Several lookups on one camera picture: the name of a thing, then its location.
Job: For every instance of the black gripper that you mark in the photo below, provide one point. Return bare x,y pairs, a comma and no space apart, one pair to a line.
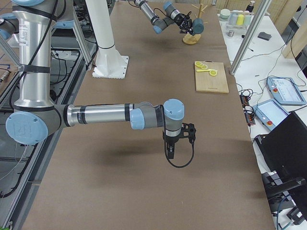
180,20
171,139

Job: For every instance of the blue-grey mug yellow inside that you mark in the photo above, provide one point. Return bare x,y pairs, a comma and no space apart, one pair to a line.
198,26

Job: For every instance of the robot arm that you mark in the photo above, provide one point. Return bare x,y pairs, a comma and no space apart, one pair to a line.
173,15
36,116

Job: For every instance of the wooden cup rack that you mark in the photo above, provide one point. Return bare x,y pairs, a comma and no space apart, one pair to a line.
193,39

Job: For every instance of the stainless steel cup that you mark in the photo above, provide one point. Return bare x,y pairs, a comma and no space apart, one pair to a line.
230,33

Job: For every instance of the grey cup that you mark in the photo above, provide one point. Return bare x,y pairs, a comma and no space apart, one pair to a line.
233,18

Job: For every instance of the yellow cup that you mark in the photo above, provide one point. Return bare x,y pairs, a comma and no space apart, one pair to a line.
240,20

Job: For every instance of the light blue cup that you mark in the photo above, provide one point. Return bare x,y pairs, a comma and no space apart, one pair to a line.
247,20

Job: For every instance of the yellow plastic knife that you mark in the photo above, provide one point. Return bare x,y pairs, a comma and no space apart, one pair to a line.
203,70

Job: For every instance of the mint green bowl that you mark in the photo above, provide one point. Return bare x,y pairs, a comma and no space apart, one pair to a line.
225,13

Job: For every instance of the wooden cutting board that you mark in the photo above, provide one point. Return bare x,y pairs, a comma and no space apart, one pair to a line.
207,83

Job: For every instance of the dark grey cloth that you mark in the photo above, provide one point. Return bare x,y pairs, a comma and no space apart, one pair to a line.
264,36

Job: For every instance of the power strip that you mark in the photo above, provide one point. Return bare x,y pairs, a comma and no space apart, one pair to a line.
248,110

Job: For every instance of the teach pendant tablet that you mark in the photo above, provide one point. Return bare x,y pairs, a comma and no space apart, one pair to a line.
270,113
285,91

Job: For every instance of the black monitor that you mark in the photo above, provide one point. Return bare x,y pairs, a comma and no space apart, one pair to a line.
285,152

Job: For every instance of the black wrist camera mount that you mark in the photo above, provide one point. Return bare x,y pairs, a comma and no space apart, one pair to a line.
188,131

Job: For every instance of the aluminium frame post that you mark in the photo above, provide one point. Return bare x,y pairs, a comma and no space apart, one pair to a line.
263,7

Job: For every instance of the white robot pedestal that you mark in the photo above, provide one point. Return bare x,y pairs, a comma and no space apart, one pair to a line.
109,62

